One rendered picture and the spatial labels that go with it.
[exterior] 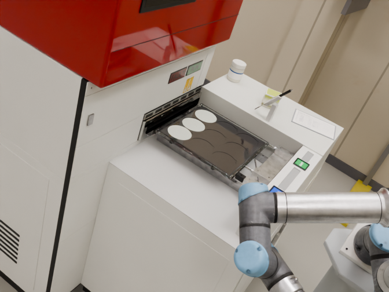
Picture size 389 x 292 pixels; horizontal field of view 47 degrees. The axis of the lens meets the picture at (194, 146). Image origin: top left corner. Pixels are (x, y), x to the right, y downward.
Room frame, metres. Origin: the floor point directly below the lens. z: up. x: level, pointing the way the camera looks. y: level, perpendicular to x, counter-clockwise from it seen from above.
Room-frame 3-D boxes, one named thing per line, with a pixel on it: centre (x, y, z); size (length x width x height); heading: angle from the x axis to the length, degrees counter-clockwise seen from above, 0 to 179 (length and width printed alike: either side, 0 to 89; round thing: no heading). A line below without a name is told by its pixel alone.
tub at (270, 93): (1.92, -0.26, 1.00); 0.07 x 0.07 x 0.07; 87
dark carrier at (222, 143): (1.59, -0.06, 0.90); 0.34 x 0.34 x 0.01; 69
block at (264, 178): (1.44, -0.29, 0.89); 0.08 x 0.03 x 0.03; 69
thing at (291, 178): (1.40, -0.38, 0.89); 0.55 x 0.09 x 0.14; 159
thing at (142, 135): (1.65, 0.14, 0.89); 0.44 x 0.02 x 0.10; 159
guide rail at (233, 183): (1.45, -0.08, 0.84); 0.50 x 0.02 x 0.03; 69
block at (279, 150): (1.66, -0.38, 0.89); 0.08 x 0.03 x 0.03; 69
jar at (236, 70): (2.06, -0.07, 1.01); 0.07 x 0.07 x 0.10
